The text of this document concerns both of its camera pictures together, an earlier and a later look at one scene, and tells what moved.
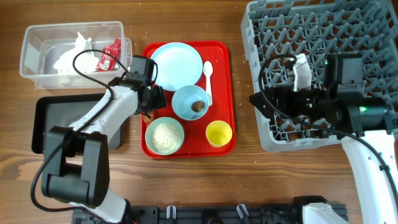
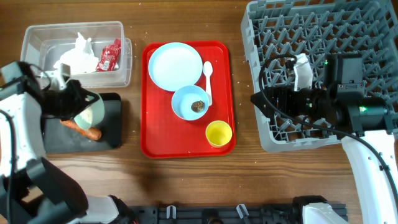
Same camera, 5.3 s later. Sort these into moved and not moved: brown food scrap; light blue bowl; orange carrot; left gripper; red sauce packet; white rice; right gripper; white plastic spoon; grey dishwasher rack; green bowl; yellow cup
Moved: left gripper; white rice; orange carrot; green bowl
Not moved: brown food scrap; light blue bowl; white plastic spoon; grey dishwasher rack; yellow cup; right gripper; red sauce packet
